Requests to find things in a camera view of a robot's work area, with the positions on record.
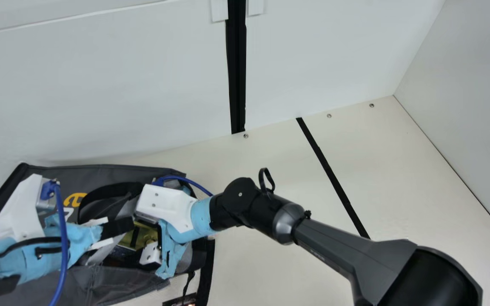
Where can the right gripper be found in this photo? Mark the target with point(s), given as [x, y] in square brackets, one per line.
[202, 216]

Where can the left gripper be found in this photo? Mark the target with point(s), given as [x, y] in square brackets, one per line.
[15, 265]

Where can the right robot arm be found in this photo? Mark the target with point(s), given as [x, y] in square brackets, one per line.
[355, 255]

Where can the small square scanner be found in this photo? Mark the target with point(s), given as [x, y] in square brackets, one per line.
[181, 301]

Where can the black strip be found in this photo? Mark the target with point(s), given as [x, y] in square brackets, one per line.
[334, 178]

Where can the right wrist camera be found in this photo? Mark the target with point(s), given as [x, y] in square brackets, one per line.
[164, 206]

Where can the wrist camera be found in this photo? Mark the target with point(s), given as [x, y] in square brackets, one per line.
[164, 206]
[17, 208]

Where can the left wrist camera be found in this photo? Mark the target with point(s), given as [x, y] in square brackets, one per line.
[17, 208]

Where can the black post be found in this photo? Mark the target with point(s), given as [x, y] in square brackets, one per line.
[236, 63]

